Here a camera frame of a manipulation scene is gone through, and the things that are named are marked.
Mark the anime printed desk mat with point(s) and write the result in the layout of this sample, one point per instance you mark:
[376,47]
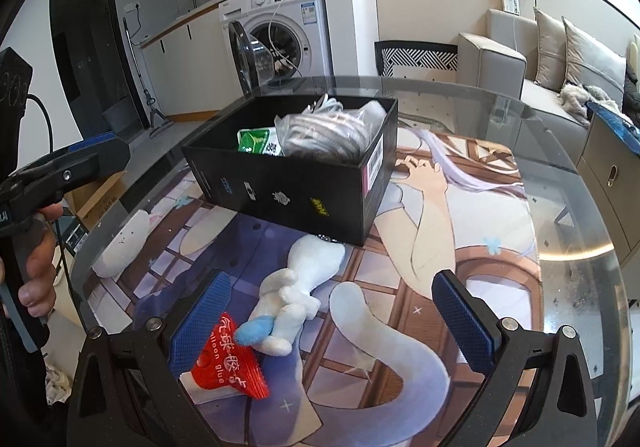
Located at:
[376,366]

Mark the person left hand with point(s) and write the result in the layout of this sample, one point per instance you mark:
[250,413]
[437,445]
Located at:
[38,295]

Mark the black patterned chair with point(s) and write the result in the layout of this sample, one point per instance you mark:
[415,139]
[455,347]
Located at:
[414,59]

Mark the bagged striped shoelaces adidas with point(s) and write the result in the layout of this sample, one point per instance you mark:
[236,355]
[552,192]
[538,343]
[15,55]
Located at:
[327,131]

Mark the floor mop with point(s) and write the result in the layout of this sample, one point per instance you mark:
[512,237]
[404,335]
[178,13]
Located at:
[158,121]

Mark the white plush toy blue foot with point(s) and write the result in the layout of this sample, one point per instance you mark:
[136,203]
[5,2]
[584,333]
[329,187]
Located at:
[285,302]

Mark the brown cardboard box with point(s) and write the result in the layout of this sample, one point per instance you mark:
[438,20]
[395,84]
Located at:
[91,202]

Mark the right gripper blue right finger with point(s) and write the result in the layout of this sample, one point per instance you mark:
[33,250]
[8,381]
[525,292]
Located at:
[469,320]

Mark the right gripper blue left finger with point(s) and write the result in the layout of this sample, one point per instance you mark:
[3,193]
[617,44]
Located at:
[192,319]

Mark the beige side cabinet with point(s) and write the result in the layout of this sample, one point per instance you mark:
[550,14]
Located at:
[606,154]

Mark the black cardboard box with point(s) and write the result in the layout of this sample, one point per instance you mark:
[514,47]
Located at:
[324,198]

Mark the beige sofa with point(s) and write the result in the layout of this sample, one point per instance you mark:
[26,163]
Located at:
[505,61]

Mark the grey throw pillow front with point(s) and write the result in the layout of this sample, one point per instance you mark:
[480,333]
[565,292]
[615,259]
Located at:
[590,63]

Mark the green medicine sachet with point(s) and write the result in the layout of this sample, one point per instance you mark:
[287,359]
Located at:
[259,141]

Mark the grey fluffy blanket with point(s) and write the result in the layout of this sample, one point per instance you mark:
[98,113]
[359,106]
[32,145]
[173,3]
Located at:
[574,98]

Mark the black jacket on sofa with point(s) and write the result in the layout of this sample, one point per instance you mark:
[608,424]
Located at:
[631,97]

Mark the red balloon glue packet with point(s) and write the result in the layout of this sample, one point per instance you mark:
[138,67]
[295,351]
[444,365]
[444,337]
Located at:
[225,364]

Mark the beige throw pillow back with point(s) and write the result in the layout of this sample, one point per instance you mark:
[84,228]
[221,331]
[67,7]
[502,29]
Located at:
[551,62]

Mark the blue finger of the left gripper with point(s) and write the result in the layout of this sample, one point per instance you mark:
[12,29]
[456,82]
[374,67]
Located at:
[93,141]
[61,171]

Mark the white front-load washing machine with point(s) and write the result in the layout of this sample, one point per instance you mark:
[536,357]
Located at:
[295,32]

